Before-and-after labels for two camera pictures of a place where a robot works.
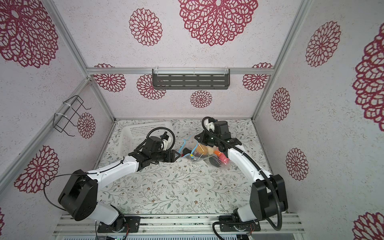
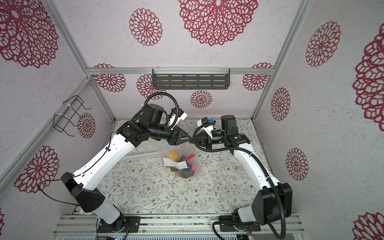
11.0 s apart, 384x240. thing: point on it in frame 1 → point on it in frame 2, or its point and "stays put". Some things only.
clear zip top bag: [190, 148] → [180, 161]
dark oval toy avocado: [215, 161] → [187, 172]
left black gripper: [170, 156] → [176, 136]
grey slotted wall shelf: [191, 78] stays put
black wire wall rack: [61, 122] stays put
